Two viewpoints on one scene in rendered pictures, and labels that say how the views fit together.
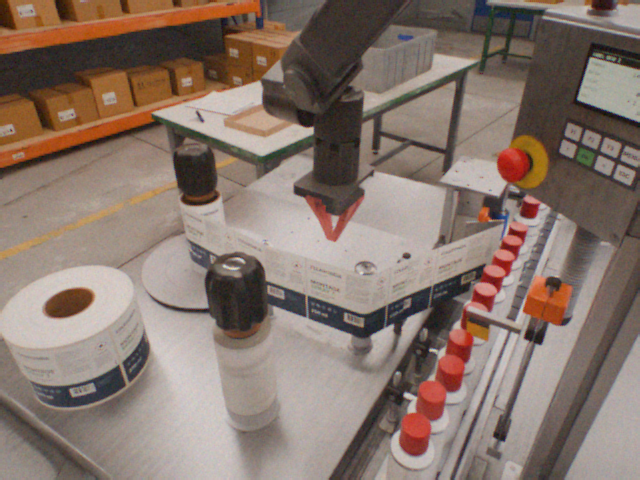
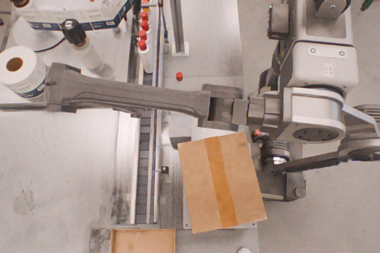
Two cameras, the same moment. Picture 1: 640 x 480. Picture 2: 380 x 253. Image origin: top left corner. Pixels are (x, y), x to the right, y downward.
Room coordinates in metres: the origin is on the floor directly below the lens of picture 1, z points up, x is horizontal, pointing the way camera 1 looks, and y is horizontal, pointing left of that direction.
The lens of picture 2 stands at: (-0.43, 0.09, 2.02)
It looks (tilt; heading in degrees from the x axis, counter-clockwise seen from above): 70 degrees down; 333
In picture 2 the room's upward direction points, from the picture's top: 6 degrees counter-clockwise
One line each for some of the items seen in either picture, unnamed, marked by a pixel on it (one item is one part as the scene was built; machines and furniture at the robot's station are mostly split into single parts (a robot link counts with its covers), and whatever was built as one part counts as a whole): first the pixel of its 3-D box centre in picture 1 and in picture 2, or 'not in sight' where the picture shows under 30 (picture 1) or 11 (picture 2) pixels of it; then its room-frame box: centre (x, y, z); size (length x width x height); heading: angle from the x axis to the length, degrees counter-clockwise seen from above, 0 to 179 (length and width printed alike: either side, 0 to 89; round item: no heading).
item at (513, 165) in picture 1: (515, 164); not in sight; (0.48, -0.21, 1.33); 0.04 x 0.03 x 0.04; 23
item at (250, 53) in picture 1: (271, 66); not in sight; (4.92, 0.51, 0.32); 1.20 x 0.83 x 0.64; 49
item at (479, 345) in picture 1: (464, 358); (148, 19); (0.51, -0.22, 0.98); 0.05 x 0.05 x 0.20
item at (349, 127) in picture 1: (334, 112); not in sight; (0.54, -0.02, 1.36); 0.07 x 0.06 x 0.07; 50
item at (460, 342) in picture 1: (450, 386); (148, 29); (0.45, -0.19, 0.98); 0.05 x 0.05 x 0.20
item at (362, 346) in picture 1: (363, 308); (111, 17); (0.63, -0.07, 0.97); 0.05 x 0.05 x 0.19
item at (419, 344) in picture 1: (429, 356); (139, 23); (0.59, -0.20, 0.89); 0.06 x 0.03 x 0.12; 58
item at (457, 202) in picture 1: (469, 232); not in sight; (0.82, -0.31, 1.01); 0.14 x 0.13 x 0.26; 148
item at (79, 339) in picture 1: (81, 333); (24, 73); (0.59, 0.42, 0.95); 0.20 x 0.20 x 0.14
